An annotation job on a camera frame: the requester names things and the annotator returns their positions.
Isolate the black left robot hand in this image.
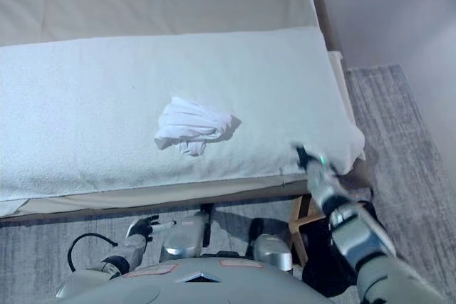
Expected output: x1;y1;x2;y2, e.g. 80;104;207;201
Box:
126;214;178;243

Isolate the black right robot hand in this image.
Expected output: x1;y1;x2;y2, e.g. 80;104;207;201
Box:
294;143;328;177

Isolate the white garment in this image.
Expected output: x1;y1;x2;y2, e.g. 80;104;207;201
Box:
153;96;243;158

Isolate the wooden laundry basket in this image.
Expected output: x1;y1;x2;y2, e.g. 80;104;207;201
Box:
287;195;331;268

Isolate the silver left robot leg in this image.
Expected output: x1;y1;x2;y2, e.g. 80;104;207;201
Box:
158;204;214;258

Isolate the silver robot leg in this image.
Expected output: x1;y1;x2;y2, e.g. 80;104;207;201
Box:
158;204;214;258
247;217;294;273

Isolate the grey robot torso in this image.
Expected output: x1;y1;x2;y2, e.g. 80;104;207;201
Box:
55;256;336;304

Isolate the silver right robot leg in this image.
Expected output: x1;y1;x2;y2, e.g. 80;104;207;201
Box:
247;217;294;273

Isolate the grey striped rug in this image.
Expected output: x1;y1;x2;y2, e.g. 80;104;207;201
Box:
0;63;456;304

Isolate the white fleece blanket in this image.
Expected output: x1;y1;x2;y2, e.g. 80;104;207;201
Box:
0;28;366;218

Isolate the beige duvet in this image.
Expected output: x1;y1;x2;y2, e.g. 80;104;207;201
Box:
0;0;311;214

